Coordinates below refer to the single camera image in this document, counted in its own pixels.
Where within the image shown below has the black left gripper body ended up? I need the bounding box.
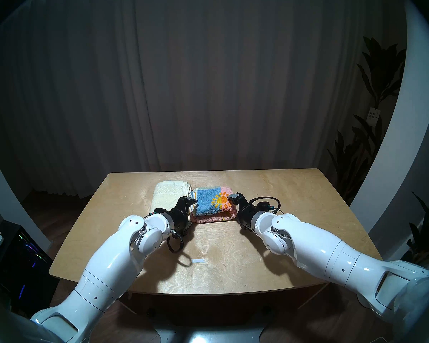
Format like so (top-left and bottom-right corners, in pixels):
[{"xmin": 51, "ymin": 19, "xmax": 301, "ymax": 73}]
[{"xmin": 166, "ymin": 197, "xmax": 193, "ymax": 234}]

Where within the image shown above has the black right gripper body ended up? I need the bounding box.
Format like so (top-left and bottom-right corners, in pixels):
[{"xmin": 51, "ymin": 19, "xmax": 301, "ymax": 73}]
[{"xmin": 236, "ymin": 202, "xmax": 272, "ymax": 232}]

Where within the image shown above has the pink blue sun-print towel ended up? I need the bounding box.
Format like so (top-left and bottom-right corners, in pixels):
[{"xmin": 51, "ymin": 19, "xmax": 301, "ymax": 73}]
[{"xmin": 189, "ymin": 186, "xmax": 237, "ymax": 224}]

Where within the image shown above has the cream terry towel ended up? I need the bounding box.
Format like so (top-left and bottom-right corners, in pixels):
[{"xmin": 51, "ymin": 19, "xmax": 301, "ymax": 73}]
[{"xmin": 151, "ymin": 180, "xmax": 193, "ymax": 218}]

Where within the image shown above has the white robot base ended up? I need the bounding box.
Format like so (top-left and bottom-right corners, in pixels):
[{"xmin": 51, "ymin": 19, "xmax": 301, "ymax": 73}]
[{"xmin": 154, "ymin": 310, "xmax": 272, "ymax": 343}]

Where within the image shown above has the grey pleated curtain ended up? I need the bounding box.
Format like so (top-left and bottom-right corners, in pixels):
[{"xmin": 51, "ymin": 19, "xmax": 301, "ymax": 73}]
[{"xmin": 0, "ymin": 0, "xmax": 401, "ymax": 198}]

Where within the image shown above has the black computer case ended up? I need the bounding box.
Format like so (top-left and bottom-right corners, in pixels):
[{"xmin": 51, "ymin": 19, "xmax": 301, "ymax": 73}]
[{"xmin": 0, "ymin": 221, "xmax": 59, "ymax": 310}]

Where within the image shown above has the tall dark leafy plant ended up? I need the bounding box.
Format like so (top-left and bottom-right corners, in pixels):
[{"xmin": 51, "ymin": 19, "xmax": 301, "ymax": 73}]
[{"xmin": 325, "ymin": 37, "xmax": 408, "ymax": 198}]

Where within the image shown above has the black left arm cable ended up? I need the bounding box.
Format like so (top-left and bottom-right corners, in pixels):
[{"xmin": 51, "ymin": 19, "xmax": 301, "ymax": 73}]
[{"xmin": 166, "ymin": 232, "xmax": 185, "ymax": 253}]

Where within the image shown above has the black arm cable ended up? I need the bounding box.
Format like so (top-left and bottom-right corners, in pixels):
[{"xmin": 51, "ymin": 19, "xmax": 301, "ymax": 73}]
[
  {"xmin": 250, "ymin": 197, "xmax": 285, "ymax": 215},
  {"xmin": 166, "ymin": 232, "xmax": 185, "ymax": 253}
]

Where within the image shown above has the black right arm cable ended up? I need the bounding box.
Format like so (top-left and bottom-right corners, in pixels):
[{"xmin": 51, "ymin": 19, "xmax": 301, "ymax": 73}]
[{"xmin": 250, "ymin": 197, "xmax": 285, "ymax": 215}]

